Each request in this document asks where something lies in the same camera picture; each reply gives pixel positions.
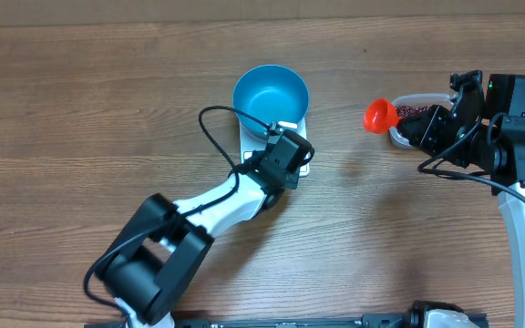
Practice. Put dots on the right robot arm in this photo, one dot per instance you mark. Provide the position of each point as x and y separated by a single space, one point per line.
481 138

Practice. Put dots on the blue bowl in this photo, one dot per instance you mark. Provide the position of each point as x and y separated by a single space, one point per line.
270 93

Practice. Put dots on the red scoop with blue handle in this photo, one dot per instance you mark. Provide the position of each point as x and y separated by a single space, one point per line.
380 116

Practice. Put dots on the clear plastic container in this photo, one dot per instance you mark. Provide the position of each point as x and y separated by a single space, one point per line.
416 100

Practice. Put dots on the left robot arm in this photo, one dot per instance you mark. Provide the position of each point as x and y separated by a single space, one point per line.
151 263

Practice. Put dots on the red beans in container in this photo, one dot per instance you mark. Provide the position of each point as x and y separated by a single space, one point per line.
406 111

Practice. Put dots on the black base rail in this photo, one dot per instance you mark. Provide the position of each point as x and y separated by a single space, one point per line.
420 314

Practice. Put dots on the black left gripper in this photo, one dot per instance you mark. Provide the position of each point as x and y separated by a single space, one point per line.
291 179

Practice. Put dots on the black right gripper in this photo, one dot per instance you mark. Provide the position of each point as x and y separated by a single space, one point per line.
430 122

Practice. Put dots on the white digital kitchen scale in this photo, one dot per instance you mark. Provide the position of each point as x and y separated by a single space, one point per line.
249 142

